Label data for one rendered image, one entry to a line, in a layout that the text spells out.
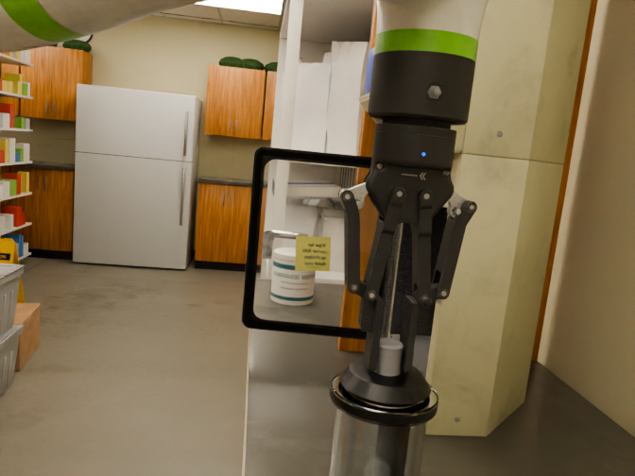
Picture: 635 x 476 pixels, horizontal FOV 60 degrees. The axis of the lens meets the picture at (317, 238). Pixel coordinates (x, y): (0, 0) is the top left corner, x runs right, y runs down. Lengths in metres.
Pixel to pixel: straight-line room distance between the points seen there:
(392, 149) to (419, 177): 0.04
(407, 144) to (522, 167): 0.45
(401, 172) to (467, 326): 0.47
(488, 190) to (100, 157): 5.24
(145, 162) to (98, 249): 1.02
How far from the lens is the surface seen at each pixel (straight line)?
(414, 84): 0.49
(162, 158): 5.79
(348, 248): 0.51
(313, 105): 2.24
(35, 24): 0.61
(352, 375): 0.55
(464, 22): 0.51
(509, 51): 0.92
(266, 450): 0.89
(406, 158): 0.49
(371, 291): 0.52
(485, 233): 0.91
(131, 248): 5.95
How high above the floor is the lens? 1.40
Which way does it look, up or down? 9 degrees down
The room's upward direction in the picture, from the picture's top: 6 degrees clockwise
